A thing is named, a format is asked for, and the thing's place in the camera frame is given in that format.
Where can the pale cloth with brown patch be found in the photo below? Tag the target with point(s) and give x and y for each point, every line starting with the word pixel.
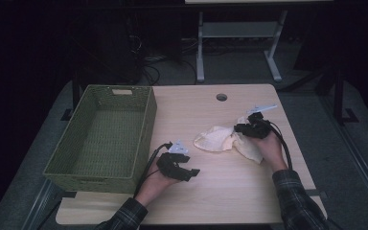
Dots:
pixel 217 139

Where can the white metal stand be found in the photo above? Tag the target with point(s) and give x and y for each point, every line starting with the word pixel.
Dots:
pixel 236 29

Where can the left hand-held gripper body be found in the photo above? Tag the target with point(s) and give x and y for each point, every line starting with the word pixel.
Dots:
pixel 169 164

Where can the dark metal post with bracket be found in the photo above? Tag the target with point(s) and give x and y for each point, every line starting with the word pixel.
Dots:
pixel 75 96

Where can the dark metal stand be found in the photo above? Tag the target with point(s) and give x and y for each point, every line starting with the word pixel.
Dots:
pixel 339 96

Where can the green woven basket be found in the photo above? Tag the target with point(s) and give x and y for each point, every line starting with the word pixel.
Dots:
pixel 108 137

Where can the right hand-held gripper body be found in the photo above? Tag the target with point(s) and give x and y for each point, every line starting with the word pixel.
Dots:
pixel 259 127

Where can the person's right hand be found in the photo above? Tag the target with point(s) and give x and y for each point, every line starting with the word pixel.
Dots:
pixel 273 150

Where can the person's left hand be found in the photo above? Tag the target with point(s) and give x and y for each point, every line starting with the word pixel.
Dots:
pixel 155 187

